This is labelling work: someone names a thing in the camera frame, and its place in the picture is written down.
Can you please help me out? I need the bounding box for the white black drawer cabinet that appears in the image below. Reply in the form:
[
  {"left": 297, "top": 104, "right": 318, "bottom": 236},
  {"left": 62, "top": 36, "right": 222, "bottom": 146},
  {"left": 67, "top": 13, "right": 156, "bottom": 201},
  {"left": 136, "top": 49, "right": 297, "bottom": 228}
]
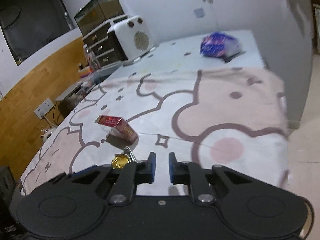
[{"left": 82, "top": 15, "right": 129, "bottom": 67}]

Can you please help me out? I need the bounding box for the grey side shelf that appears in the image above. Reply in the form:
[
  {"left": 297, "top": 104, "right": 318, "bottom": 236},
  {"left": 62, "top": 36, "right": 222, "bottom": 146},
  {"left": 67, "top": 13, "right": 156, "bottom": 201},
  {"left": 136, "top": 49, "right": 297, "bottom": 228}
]
[{"left": 55, "top": 81, "right": 82, "bottom": 102}]

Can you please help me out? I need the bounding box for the white wall power socket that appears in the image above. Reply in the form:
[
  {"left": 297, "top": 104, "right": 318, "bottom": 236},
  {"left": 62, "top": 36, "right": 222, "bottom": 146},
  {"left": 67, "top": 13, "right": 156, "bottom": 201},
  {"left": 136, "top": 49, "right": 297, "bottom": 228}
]
[{"left": 34, "top": 98, "right": 54, "bottom": 120}]

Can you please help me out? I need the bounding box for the wall light switch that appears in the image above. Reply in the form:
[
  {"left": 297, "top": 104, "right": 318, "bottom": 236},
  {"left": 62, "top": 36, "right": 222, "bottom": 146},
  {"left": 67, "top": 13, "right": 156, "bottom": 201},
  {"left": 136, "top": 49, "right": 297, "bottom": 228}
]
[{"left": 194, "top": 8, "right": 205, "bottom": 18}]

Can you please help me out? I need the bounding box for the clear plastic water bottle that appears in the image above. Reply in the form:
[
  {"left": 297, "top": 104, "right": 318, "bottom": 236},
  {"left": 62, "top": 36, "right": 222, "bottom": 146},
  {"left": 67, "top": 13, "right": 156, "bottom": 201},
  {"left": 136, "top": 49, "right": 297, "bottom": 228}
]
[{"left": 83, "top": 44, "right": 98, "bottom": 72}]

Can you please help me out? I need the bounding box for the white space heater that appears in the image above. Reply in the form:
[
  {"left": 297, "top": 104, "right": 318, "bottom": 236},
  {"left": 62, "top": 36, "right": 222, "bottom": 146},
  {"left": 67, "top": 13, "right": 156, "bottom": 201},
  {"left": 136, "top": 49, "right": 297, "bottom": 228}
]
[{"left": 107, "top": 15, "right": 156, "bottom": 66}]

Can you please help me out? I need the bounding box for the glass fish tank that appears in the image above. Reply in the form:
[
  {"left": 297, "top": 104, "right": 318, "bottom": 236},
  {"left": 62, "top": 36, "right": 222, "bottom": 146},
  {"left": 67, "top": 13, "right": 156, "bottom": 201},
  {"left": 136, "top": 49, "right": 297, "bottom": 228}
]
[{"left": 74, "top": 0, "right": 125, "bottom": 36}]

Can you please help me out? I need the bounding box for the gold foil wrapper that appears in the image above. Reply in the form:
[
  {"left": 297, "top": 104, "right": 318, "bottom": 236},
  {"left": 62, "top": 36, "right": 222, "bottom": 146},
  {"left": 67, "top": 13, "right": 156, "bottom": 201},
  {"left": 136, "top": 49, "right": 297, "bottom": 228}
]
[{"left": 111, "top": 146, "right": 137, "bottom": 169}]

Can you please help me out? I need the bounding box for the colourful striped box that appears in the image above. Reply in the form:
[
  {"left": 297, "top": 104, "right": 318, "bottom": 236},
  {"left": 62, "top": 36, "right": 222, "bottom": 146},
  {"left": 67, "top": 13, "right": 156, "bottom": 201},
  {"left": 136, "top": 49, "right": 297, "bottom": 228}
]
[{"left": 78, "top": 63, "right": 92, "bottom": 78}]

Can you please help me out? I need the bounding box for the cartoon bear tablecloth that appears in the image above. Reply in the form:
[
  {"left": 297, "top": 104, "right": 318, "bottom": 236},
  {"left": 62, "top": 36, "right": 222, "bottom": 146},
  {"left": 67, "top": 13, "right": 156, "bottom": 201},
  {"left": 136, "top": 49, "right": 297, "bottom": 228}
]
[{"left": 20, "top": 30, "right": 288, "bottom": 195}]

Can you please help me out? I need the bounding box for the red cigarette pack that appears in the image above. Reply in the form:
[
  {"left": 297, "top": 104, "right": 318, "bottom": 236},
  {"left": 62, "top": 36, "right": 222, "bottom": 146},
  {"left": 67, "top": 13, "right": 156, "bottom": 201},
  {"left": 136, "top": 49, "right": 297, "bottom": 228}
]
[{"left": 95, "top": 115, "right": 139, "bottom": 144}]

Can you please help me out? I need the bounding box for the blue tissue pack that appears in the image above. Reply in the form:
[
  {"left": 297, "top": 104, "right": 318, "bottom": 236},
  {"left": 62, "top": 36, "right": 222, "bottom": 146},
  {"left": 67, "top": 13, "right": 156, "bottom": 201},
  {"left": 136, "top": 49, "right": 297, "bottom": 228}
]
[{"left": 200, "top": 32, "right": 242, "bottom": 58}]

